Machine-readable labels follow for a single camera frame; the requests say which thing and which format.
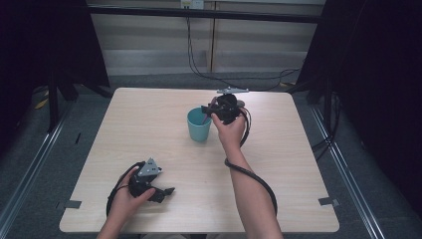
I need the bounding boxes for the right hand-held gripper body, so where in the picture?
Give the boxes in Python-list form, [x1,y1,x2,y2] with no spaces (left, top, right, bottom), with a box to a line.
[214,86,250,125]

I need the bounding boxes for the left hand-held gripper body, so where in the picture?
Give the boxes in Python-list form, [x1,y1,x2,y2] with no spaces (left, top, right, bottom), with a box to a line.
[128,157,164,199]

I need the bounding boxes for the purple toothbrush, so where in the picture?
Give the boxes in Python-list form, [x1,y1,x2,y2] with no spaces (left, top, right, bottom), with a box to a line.
[201,96,220,125]

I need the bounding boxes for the teal cup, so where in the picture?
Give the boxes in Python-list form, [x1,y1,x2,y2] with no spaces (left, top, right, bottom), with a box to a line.
[186,107,214,143]

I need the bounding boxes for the person's right hand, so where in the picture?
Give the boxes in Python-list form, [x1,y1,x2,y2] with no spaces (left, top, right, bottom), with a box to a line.
[211,113,247,151]

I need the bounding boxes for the person's left hand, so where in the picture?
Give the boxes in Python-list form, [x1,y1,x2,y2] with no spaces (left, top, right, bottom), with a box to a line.
[110,166,156,220]

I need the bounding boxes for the grey tape piece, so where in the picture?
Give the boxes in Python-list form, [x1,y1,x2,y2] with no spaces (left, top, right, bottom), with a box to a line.
[64,199,83,210]
[317,196,340,207]

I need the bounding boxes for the black stand leg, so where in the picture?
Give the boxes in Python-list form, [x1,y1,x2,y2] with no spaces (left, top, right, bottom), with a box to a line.
[47,66,62,132]

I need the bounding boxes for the yellow tape strip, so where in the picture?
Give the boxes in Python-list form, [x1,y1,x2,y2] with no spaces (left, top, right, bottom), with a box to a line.
[34,97,50,111]

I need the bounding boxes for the black curtain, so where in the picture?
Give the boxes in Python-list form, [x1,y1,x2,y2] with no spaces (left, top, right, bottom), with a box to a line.
[0,0,111,150]
[294,0,422,218]

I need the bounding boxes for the black wall cable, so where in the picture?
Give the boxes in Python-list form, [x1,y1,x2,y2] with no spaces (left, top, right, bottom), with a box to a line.
[185,16,302,92]

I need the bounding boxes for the right hand-held gripper black cable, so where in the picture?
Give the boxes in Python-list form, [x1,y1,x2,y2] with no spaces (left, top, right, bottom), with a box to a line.
[224,108,279,217]

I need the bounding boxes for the white wall socket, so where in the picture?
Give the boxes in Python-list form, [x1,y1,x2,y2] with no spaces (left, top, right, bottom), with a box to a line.
[180,0,205,10]

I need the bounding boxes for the black floor cables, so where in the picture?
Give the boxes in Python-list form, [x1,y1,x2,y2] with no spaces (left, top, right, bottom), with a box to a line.
[312,92,343,162]

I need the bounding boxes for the metal floor rail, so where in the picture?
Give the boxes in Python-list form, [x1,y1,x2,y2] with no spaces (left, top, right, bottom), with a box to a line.
[310,106,386,239]
[0,99,78,235]

